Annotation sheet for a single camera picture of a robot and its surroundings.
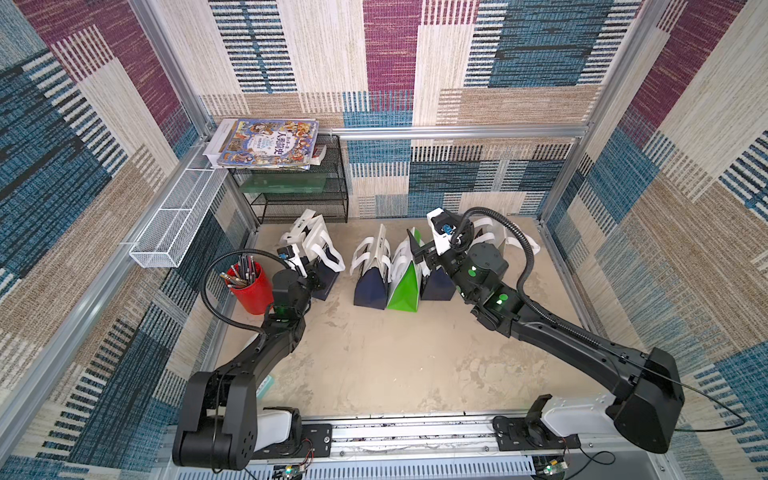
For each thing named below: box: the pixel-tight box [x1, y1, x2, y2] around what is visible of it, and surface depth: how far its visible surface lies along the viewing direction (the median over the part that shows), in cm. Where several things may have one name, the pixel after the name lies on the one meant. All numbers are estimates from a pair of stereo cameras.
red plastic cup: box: [225, 261, 274, 315], surface depth 88 cm
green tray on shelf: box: [240, 173, 327, 194], surface depth 97 cm
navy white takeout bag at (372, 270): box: [350, 224, 392, 310], surface depth 87 cm
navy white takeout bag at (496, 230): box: [472, 216, 541, 254], surface depth 86 cm
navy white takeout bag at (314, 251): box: [280, 209, 346, 301], surface depth 85 cm
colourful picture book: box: [217, 119, 319, 167], surface depth 81 cm
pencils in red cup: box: [219, 255, 257, 289], surface depth 91 cm
